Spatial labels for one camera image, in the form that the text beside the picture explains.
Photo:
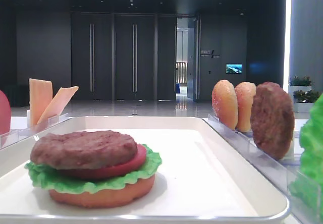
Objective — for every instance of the orange cheese slice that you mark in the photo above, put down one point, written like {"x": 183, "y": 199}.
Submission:
{"x": 58, "y": 103}
{"x": 40, "y": 95}

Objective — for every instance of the tomato slice in burger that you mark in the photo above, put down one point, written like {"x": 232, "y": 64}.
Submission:
{"x": 109, "y": 172}

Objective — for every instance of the meat patty in burger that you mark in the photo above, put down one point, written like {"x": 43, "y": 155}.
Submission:
{"x": 84, "y": 150}

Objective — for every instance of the upright brown meat patty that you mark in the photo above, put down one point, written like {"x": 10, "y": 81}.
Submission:
{"x": 272, "y": 119}

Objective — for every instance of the upright orange cheese slice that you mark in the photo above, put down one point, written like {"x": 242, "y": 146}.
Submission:
{"x": 40, "y": 95}

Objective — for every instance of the lettuce leaf in burger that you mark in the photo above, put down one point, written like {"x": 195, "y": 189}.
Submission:
{"x": 48, "y": 178}

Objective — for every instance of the upright red tomato slice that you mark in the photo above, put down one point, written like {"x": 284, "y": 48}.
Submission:
{"x": 5, "y": 114}

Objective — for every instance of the upright green lettuce leaf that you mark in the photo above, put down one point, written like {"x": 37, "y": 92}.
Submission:
{"x": 311, "y": 153}

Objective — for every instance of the far sesame bun half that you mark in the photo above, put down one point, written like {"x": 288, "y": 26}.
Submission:
{"x": 224, "y": 103}

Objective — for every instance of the sesame bun half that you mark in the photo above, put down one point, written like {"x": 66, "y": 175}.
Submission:
{"x": 224, "y": 103}
{"x": 245, "y": 92}

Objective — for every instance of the near sesame bun half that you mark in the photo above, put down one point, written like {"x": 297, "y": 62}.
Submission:
{"x": 245, "y": 92}

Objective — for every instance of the white rectangular metal tray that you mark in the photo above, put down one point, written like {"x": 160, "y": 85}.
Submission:
{"x": 202, "y": 178}

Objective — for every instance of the bottom bun in tray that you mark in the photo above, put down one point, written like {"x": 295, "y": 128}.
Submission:
{"x": 106, "y": 198}

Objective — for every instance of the lower potted plant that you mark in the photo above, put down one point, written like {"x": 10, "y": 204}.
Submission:
{"x": 304, "y": 100}

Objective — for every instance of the potted plant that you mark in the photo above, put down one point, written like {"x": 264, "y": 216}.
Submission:
{"x": 299, "y": 83}
{"x": 304, "y": 100}

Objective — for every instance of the upper potted plant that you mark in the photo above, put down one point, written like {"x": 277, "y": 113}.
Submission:
{"x": 299, "y": 83}

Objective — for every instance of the wall mounted screen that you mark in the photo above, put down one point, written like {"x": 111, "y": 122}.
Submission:
{"x": 233, "y": 68}

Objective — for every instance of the right long clear acrylic rail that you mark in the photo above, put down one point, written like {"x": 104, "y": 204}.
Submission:
{"x": 280, "y": 173}

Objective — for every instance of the long clear acrylic rail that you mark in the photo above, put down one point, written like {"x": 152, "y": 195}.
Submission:
{"x": 280, "y": 173}
{"x": 16, "y": 135}

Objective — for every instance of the left long clear acrylic rail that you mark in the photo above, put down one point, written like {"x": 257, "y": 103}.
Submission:
{"x": 16, "y": 135}

